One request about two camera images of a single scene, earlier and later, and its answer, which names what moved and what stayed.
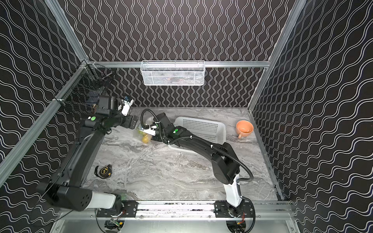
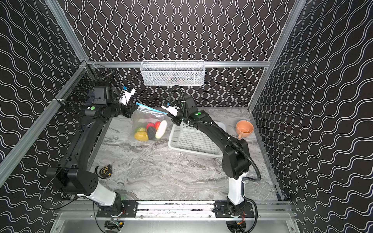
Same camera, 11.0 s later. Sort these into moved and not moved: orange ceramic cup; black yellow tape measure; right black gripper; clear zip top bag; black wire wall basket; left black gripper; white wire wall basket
Moved: right black gripper; left black gripper; clear zip top bag
Not moved: white wire wall basket; black yellow tape measure; black wire wall basket; orange ceramic cup
